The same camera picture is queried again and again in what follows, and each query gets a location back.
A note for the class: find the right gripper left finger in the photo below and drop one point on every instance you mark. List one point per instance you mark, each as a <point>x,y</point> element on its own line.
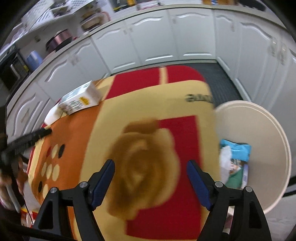
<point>53,219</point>

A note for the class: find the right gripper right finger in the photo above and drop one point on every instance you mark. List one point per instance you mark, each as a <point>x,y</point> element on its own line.
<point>233,214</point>

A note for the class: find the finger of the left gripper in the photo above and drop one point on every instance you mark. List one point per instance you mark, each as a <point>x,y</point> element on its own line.
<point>30,139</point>

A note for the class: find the white purple toothpaste box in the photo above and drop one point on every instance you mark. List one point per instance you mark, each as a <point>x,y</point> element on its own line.
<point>244,176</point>

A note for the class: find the white plastic bag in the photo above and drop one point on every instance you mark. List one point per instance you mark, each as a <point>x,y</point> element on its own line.
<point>225,163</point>

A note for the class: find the light blue plastic packet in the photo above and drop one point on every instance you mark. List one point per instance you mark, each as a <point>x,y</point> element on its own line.
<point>240,151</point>

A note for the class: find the white milk carton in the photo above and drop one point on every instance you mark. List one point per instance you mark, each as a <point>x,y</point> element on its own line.
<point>84,96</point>

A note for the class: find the beige plastic trash bin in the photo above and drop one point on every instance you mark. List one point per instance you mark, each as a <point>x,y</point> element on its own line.
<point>270,161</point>

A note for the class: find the white kitchen cabinets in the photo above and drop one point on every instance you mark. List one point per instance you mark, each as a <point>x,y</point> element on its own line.
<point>255,50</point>

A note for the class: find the person's left hand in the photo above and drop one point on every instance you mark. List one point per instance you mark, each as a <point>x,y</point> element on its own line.
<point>12,185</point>

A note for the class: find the purple rice cooker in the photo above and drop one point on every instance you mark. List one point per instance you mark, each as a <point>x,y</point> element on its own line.
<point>59,40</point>

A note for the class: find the colourful fleece blanket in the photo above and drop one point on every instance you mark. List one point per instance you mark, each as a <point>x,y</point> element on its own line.
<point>150,123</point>

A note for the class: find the black ribbed floor mat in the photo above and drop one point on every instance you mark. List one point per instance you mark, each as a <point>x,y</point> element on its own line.
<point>221,86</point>

